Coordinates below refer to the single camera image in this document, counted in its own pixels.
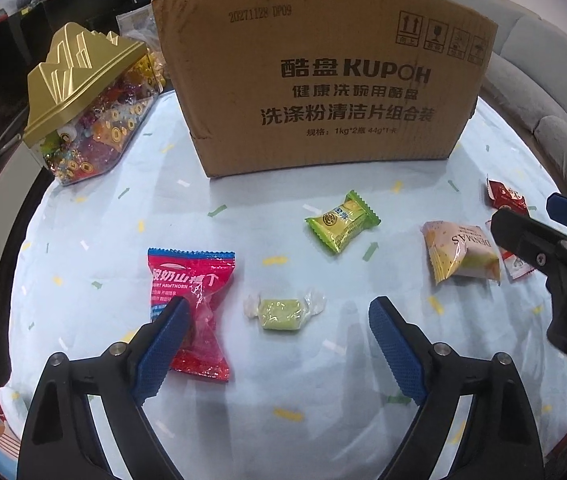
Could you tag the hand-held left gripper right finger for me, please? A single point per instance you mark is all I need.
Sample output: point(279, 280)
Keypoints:
point(398, 355)

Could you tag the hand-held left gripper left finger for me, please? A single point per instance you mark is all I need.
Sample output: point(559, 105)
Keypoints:
point(163, 345)

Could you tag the white and red sachet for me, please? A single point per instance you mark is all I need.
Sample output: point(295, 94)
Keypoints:
point(513, 267)

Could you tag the red candy packet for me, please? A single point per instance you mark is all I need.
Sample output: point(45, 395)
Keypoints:
point(508, 195)

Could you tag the pink snack packet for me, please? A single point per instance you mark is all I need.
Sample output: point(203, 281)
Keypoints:
point(198, 280)

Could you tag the beige snack packet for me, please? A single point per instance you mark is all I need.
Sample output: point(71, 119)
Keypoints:
point(456, 255)

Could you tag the pale green candy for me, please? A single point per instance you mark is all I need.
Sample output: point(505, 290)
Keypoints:
point(281, 312)

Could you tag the light green snack packet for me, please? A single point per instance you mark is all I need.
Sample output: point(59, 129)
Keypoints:
point(341, 222)

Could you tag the brown cardboard box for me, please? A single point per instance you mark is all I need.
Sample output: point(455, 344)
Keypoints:
point(313, 35)

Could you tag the grey curved sofa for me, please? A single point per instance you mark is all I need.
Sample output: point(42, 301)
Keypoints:
point(538, 60)

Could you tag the gold-lidded clear candy jar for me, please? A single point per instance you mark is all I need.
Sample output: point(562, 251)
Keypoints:
point(78, 75)

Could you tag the clear plastic bag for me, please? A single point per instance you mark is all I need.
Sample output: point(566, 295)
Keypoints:
point(136, 27)

